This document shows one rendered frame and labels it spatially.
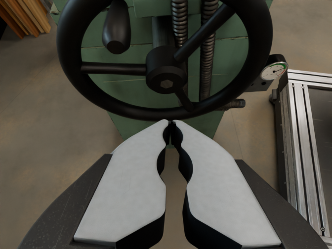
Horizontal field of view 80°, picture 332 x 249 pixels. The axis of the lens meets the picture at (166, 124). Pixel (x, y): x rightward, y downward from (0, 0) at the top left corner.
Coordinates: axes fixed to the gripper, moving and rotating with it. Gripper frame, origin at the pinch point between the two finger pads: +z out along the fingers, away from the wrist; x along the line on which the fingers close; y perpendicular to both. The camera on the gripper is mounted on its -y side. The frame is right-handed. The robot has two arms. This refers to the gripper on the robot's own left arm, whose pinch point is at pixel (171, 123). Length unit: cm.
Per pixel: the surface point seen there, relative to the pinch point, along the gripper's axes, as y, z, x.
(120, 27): -4.5, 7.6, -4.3
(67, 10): -5.3, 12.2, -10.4
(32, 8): 2, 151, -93
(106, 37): -3.8, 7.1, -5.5
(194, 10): -5.9, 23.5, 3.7
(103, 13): -4.1, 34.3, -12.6
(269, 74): 6.9, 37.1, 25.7
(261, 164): 62, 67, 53
